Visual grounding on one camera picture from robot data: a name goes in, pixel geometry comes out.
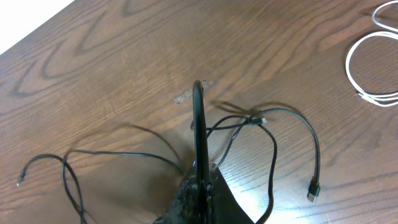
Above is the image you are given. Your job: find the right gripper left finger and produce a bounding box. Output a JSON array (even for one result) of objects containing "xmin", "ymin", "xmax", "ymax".
[{"xmin": 153, "ymin": 167, "xmax": 203, "ymax": 224}]

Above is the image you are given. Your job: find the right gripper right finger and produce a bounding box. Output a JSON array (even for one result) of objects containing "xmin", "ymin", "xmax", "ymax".
[{"xmin": 203, "ymin": 163, "xmax": 254, "ymax": 224}]

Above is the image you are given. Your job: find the thin black cable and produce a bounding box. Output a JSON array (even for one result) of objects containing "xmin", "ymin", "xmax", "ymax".
[{"xmin": 16, "ymin": 114, "xmax": 268, "ymax": 224}]

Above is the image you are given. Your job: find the white USB cable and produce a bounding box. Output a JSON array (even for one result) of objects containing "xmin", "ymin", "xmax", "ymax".
[{"xmin": 345, "ymin": 0, "xmax": 398, "ymax": 108}]

